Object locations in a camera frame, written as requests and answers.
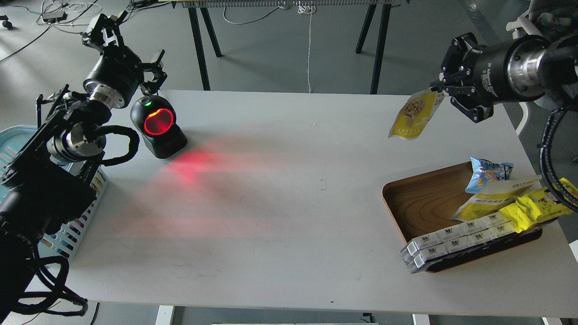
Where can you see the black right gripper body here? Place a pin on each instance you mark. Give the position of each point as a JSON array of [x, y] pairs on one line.
[[506, 72]]

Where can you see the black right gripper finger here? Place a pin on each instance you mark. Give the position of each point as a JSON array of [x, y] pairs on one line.
[[465, 99], [454, 66]]

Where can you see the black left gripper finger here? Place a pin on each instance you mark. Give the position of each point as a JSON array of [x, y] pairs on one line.
[[104, 31], [151, 87]]

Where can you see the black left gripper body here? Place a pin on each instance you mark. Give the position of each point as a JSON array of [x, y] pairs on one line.
[[119, 69]]

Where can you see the yellow white snack pouch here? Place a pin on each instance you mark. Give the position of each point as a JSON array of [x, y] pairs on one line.
[[493, 197], [416, 113]]

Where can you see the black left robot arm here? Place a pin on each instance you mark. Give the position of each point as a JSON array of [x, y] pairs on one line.
[[49, 179]]

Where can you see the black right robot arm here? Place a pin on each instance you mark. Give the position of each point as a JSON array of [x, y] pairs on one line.
[[558, 68]]

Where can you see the blue snack bag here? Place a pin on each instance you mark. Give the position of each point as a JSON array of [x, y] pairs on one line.
[[485, 172]]

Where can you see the yellow white flat snack pouch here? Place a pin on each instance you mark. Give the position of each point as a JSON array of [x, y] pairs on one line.
[[493, 197]]

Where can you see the yellow cartoon snack bag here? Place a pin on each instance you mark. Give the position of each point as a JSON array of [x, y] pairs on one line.
[[534, 208]]

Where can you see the white snack box upper row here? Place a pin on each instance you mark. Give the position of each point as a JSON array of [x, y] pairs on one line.
[[457, 238]]

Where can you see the white snack box row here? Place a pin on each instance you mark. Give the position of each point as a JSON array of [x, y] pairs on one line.
[[419, 264], [457, 238]]

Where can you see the white snack box lower row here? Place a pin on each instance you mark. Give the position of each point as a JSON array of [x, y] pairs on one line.
[[419, 264]]

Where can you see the light blue plastic basket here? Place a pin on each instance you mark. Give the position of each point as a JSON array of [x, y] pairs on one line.
[[67, 240]]

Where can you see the black barcode scanner red window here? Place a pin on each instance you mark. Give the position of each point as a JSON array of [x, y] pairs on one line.
[[155, 118]]

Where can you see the brown wooden tray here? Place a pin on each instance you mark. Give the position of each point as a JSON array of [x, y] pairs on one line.
[[424, 203]]

